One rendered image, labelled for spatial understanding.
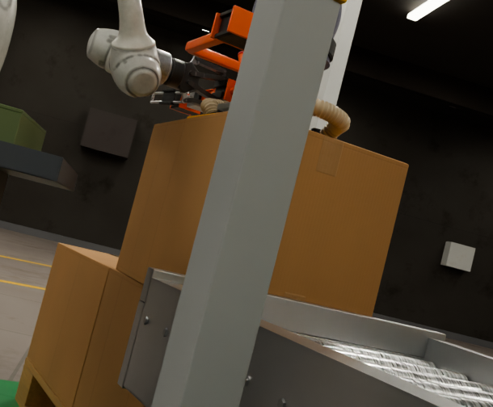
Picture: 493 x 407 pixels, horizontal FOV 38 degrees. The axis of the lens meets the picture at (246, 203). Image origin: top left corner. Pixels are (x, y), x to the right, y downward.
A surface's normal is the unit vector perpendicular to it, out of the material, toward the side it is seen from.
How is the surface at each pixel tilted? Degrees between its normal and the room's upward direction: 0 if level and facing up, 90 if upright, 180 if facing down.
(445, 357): 90
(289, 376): 90
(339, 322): 90
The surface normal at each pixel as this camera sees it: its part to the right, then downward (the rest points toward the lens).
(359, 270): 0.40, 0.05
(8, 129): 0.18, -0.01
